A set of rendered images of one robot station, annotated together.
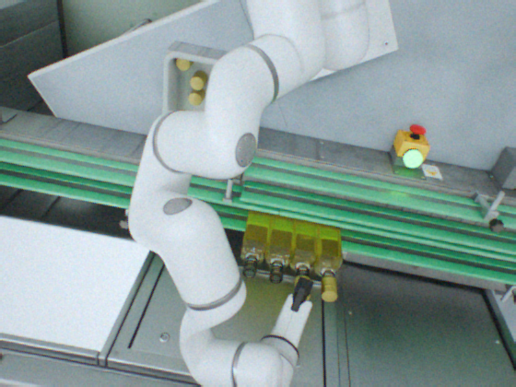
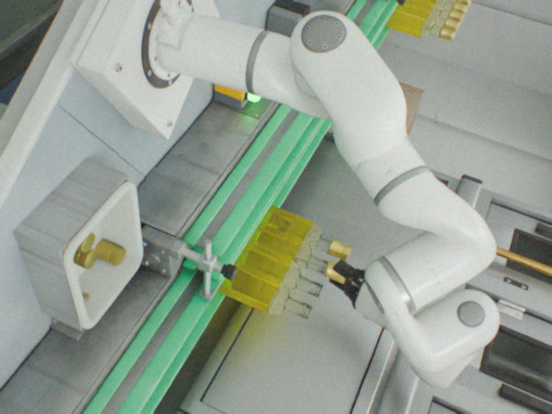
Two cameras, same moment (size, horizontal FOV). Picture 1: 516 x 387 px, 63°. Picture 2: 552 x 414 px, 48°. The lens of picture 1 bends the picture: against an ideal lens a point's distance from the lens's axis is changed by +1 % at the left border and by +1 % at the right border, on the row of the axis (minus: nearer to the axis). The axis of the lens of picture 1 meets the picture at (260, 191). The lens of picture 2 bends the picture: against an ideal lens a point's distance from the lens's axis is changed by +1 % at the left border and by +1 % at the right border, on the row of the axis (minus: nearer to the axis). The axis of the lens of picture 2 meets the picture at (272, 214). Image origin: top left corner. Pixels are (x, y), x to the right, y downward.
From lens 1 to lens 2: 0.91 m
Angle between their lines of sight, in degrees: 52
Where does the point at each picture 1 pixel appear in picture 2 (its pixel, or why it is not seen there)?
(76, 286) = not seen: outside the picture
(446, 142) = not seen: hidden behind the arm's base
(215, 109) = (485, 236)
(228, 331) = (324, 362)
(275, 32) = (398, 143)
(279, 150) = (190, 204)
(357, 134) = (190, 112)
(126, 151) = (68, 398)
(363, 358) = (360, 261)
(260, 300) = (292, 321)
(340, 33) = not seen: hidden behind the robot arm
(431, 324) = (334, 190)
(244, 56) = (431, 184)
